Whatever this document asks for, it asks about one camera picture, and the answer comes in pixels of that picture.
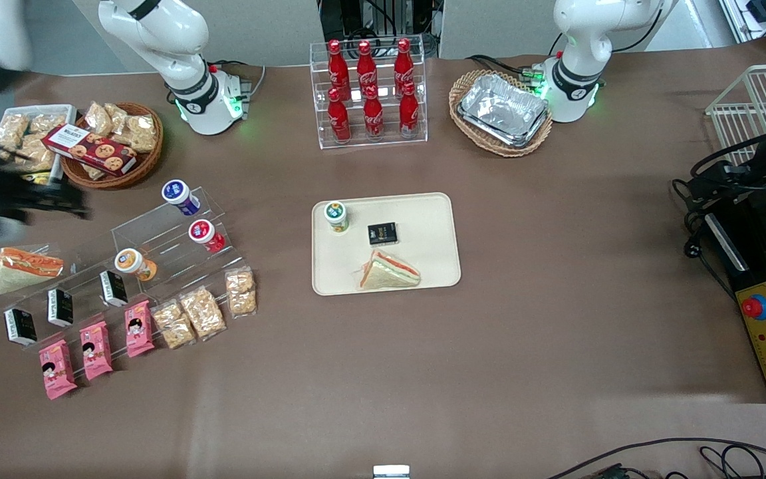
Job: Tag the aluminium foil tray stack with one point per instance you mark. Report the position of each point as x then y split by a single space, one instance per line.
503 110

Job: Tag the clear-wrapped square puffed rice pack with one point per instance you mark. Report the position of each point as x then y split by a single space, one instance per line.
241 291

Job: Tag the black equipment rack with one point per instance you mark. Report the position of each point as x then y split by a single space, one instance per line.
356 20

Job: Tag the orange gum bottle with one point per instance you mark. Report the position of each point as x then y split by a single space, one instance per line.
129 261

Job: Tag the pink cartoon snack pack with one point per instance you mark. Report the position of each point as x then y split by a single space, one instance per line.
138 329
57 369
96 350

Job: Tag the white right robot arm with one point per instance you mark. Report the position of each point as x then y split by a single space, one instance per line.
157 33

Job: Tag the black box with gold print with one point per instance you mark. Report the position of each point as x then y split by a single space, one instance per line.
382 233

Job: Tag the metal shelf frame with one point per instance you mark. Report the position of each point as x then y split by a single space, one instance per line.
765 10

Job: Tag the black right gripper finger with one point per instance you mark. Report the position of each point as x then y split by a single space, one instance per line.
54 191
57 208

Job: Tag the large wrapped triangle sandwich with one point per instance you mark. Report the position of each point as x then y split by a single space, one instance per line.
24 269

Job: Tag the black power plug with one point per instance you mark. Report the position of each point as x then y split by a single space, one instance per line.
692 249

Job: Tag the brown table cover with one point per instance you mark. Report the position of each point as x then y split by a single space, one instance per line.
556 332

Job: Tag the red cola bottle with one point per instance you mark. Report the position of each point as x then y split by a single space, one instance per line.
366 66
374 116
409 112
337 66
403 63
339 120

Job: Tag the clear acrylic stepped display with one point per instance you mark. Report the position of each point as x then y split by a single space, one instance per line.
107 233

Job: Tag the red emergency stop button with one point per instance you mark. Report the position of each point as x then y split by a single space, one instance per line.
755 306

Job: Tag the white rectangular tray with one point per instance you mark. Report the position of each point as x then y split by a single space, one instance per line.
62 112

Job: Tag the dark wicker basket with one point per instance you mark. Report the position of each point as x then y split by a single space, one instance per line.
137 169

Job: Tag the clear acrylic bottle rack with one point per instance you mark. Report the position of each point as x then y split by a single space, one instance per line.
320 136

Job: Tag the red cookie box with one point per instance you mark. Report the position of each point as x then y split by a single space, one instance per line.
90 150

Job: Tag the blue gum bottle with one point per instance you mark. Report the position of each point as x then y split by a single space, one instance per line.
177 193

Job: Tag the red gum bottle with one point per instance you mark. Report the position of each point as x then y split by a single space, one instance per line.
201 231

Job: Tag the light wicker basket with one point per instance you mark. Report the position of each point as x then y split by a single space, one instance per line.
489 148

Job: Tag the yellow snack pack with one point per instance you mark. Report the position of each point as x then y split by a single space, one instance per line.
38 177

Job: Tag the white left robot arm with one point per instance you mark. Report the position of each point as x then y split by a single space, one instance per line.
572 80

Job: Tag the beige plastic tray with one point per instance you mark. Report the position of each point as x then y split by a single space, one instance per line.
429 233

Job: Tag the small wrapped triangle sandwich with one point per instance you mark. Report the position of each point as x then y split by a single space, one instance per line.
389 273

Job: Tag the clear bag of puffed snack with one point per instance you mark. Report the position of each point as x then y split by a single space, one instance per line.
14 128
37 154
141 132
94 171
118 114
47 123
98 118

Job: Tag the clear-wrapped puffed rice bar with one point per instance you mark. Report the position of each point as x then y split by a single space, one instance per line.
202 313
173 324

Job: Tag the green gum bottle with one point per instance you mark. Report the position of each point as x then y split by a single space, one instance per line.
336 216

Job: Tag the black and white small box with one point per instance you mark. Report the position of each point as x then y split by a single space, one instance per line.
114 288
20 326
59 307

